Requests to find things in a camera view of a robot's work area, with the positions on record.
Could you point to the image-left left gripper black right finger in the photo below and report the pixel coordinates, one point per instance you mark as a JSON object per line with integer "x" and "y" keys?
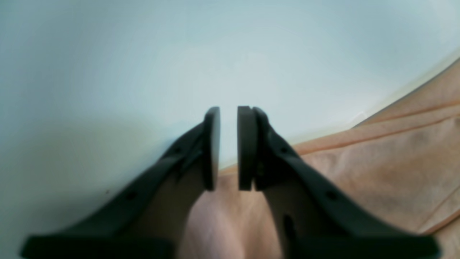
{"x": 314, "y": 219}

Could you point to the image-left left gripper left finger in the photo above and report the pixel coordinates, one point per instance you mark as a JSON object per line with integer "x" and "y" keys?
{"x": 146, "y": 220}

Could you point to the peach pink T-shirt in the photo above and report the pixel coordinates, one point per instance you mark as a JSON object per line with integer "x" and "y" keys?
{"x": 402, "y": 164}

